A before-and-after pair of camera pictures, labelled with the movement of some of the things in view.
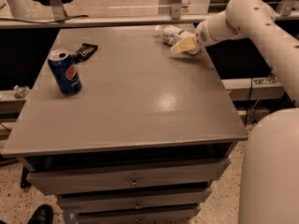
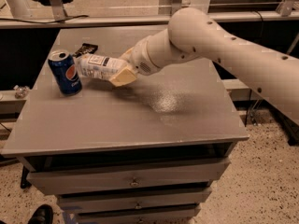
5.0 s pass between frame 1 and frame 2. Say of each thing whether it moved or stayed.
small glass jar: stayed
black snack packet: stayed
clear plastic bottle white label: moved
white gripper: moved
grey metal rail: stayed
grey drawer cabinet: stayed
